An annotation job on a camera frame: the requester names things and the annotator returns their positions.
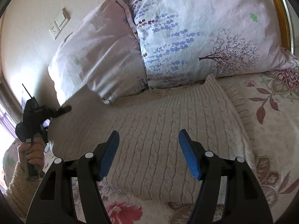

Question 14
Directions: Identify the beige cable-knit sweater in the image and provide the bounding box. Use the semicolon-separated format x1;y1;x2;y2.
48;76;255;204

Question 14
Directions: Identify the person's left hand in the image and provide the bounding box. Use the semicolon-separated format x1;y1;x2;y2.
18;136;45;170

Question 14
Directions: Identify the cream knit left sleeve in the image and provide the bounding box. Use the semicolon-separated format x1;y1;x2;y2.
4;162;41;222

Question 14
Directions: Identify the pale pink left pillow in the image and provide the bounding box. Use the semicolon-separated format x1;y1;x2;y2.
48;0;149;105

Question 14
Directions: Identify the floral bed quilt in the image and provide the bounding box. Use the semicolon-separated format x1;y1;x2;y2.
98;69;298;223

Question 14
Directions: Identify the wooden headboard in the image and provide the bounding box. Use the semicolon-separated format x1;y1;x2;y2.
272;0;298;54

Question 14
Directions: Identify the white blue-flowered right pillow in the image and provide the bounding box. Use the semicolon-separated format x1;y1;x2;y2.
117;0;298;89

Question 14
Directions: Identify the white wall switch plate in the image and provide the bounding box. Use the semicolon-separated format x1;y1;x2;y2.
49;8;70;40

